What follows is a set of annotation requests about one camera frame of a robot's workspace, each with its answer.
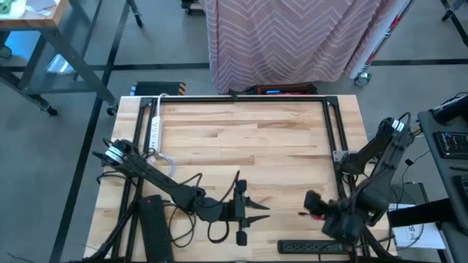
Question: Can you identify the grey metal bracket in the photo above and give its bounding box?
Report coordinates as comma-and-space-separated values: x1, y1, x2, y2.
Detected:
331, 149, 349, 164

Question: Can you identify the white paper sheet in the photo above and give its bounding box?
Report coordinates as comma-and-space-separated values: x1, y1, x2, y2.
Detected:
389, 202, 446, 251

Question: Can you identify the grey paper sheet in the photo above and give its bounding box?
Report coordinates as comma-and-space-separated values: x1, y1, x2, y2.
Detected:
23, 0, 59, 18

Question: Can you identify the wooden workbench with grey legs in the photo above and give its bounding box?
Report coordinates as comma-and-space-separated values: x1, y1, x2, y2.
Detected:
0, 0, 118, 117

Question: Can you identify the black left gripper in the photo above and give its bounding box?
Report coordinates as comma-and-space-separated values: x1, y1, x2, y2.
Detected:
221, 179, 271, 246

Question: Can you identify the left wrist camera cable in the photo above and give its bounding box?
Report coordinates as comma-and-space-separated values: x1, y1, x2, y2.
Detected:
175, 169, 241, 245

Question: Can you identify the black aluminium table frame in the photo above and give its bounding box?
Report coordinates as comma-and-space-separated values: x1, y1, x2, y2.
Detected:
83, 95, 396, 263

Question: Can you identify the white power strip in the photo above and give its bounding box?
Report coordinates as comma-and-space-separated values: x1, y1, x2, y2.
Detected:
148, 93, 170, 153

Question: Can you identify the black wheeled base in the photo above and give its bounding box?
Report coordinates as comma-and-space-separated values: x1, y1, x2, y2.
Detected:
181, 0, 206, 16

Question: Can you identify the slim black power strip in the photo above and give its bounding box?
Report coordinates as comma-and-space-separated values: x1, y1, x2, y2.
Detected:
276, 239, 352, 256

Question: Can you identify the wide black power strip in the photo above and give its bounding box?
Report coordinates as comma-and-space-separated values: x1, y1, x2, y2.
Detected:
137, 194, 176, 263

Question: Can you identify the plain black keyboard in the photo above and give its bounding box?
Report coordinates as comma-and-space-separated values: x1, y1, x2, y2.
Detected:
452, 174, 468, 210

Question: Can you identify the black curved device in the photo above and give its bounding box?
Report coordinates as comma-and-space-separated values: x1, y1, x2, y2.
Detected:
429, 94, 468, 126

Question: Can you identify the black keyboard with lit keys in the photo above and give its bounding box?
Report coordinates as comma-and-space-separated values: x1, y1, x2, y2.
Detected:
433, 130, 468, 160

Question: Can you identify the black box with hazard stripes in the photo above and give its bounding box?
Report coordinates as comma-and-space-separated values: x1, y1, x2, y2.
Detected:
129, 81, 187, 97

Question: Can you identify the grey desk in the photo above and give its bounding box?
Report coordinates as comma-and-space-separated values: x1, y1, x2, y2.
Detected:
418, 109, 468, 263

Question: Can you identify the black USB cable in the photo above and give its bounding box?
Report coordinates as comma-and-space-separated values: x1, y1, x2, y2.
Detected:
167, 202, 197, 250

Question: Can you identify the black bar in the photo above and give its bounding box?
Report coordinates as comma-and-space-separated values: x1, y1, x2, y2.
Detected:
387, 198, 468, 228

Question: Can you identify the black stand leg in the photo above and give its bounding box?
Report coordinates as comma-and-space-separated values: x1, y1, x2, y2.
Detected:
440, 0, 468, 37
126, 0, 144, 29

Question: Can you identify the pink chevron blanket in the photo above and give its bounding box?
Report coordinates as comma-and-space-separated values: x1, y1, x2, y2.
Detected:
204, 0, 399, 94

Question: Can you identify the red and black case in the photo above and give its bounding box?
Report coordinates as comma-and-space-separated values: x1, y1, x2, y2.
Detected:
228, 83, 318, 96

